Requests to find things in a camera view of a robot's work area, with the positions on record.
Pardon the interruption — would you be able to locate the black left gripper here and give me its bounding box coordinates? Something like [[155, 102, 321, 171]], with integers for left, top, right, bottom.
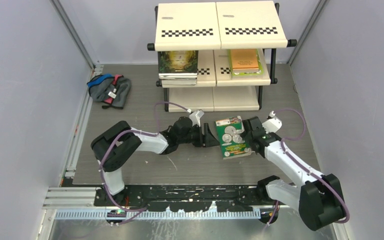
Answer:
[[178, 124, 220, 149]]

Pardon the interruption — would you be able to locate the dark green cartoon book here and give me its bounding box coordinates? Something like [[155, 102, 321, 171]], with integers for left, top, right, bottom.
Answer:
[[215, 115, 252, 160]]

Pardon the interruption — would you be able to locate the lime green cartoon book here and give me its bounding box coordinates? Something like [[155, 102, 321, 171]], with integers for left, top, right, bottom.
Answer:
[[227, 49, 264, 78]]

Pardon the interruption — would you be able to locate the orange Huckleberry Finn book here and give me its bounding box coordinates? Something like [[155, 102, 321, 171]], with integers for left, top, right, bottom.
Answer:
[[228, 49, 261, 75]]

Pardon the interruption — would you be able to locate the green Alice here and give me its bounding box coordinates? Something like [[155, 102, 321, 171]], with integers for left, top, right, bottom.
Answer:
[[158, 50, 199, 75]]

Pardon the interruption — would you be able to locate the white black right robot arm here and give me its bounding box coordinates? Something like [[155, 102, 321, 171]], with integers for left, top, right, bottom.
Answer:
[[241, 115, 350, 231]]

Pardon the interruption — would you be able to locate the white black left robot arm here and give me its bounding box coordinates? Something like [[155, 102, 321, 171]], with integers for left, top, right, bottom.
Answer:
[[90, 117, 220, 207]]

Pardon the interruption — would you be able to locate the grey blue red cloth bag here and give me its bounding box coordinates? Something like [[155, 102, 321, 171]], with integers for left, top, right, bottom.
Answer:
[[86, 73, 132, 110]]

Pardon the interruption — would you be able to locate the cream three-tier shelf rack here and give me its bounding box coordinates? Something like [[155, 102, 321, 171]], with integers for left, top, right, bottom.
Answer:
[[147, 0, 297, 113]]

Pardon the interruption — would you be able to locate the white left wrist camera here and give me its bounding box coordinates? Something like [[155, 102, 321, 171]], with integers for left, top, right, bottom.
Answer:
[[187, 108, 205, 127]]

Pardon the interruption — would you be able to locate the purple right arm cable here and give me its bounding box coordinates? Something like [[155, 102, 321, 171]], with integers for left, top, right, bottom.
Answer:
[[263, 107, 351, 226]]

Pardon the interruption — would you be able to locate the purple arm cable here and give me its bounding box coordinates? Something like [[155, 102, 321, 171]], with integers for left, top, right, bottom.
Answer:
[[263, 107, 351, 226], [98, 101, 193, 226]]

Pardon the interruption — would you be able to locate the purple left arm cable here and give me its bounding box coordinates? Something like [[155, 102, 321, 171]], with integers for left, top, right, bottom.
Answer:
[[98, 101, 193, 226]]

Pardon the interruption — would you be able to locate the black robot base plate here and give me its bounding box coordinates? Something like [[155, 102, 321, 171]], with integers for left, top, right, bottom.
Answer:
[[93, 184, 275, 213]]

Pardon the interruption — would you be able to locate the aluminium frame rail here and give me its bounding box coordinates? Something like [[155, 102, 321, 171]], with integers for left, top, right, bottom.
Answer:
[[59, 64, 104, 186]]

